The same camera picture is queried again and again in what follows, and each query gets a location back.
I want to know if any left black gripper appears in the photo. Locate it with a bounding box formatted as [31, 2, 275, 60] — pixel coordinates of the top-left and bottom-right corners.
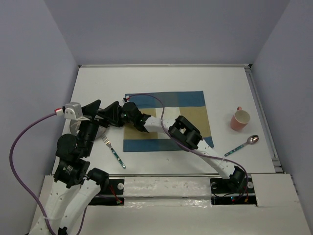
[78, 98, 120, 155]

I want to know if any fork with teal handle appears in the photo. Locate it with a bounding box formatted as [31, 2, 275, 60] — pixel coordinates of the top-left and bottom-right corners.
[101, 134, 126, 169]

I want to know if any dark reindeer plate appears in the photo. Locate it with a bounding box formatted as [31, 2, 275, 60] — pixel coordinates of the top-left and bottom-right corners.
[69, 120, 107, 139]

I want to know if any blue beige checked placemat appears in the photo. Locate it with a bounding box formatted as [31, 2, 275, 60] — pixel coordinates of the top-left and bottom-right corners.
[123, 91, 214, 152]

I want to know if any pink mug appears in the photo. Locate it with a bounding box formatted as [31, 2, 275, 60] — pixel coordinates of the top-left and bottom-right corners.
[230, 106, 250, 131]

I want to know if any spoon with teal handle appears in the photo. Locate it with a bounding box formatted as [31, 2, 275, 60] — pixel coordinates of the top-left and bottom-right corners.
[224, 135, 259, 157]

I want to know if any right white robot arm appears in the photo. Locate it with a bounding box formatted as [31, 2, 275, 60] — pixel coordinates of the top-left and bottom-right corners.
[119, 102, 248, 195]

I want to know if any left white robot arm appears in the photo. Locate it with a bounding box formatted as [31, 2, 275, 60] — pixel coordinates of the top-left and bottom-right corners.
[30, 100, 121, 235]

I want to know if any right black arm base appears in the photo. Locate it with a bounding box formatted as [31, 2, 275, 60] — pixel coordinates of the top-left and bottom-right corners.
[210, 177, 257, 206]

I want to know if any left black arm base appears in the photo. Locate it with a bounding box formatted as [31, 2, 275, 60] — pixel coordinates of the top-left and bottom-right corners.
[89, 178, 125, 206]

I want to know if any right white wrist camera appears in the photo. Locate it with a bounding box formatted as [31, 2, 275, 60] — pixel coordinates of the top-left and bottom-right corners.
[123, 95, 130, 103]

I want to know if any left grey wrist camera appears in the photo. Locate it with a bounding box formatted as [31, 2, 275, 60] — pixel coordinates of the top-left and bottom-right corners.
[54, 102, 84, 120]

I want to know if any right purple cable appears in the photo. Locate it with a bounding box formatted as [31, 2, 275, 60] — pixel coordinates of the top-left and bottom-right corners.
[127, 94, 248, 199]

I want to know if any purple cable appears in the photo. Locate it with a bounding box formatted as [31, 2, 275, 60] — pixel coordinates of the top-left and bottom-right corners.
[127, 94, 248, 199]
[9, 113, 87, 235]

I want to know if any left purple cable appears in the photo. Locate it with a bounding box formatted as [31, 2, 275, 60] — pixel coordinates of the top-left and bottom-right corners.
[9, 113, 87, 235]

